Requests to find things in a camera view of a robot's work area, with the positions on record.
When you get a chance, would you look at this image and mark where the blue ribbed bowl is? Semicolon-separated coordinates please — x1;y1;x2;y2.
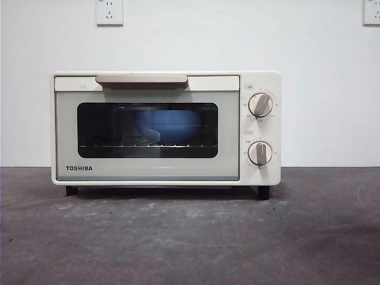
135;109;205;143

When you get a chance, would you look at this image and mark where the white glass oven door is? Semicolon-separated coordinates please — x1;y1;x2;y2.
54;74;240;181

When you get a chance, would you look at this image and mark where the white timer knob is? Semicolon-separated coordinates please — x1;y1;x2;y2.
247;140;273;170

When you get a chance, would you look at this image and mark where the white temperature knob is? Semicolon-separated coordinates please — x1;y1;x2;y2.
247;92;274;118

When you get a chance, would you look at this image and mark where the white Toshiba toaster oven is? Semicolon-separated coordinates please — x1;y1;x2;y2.
49;70;282;200

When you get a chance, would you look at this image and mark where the white wall socket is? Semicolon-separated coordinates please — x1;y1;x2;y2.
95;0;124;27
363;0;380;27

